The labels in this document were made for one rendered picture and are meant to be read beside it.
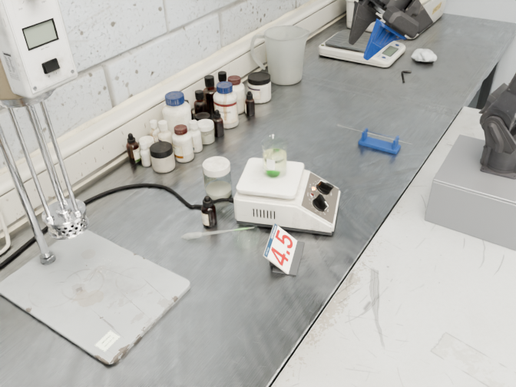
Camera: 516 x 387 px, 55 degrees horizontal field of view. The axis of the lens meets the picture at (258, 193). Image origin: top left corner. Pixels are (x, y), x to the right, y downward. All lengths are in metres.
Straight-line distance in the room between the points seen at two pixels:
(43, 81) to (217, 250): 0.47
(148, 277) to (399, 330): 0.44
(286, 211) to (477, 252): 0.37
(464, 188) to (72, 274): 0.74
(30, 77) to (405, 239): 0.71
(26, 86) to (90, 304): 0.41
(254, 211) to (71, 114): 0.48
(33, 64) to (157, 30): 0.73
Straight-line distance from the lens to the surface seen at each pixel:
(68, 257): 1.02
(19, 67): 0.65
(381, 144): 1.28
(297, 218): 0.98
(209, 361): 0.81
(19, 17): 0.64
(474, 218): 1.03
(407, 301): 0.90
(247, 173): 1.01
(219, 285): 0.91
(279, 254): 0.92
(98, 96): 1.25
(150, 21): 1.33
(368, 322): 0.86
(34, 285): 0.99
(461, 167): 1.05
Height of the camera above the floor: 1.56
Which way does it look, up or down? 37 degrees down
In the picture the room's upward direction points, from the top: 2 degrees counter-clockwise
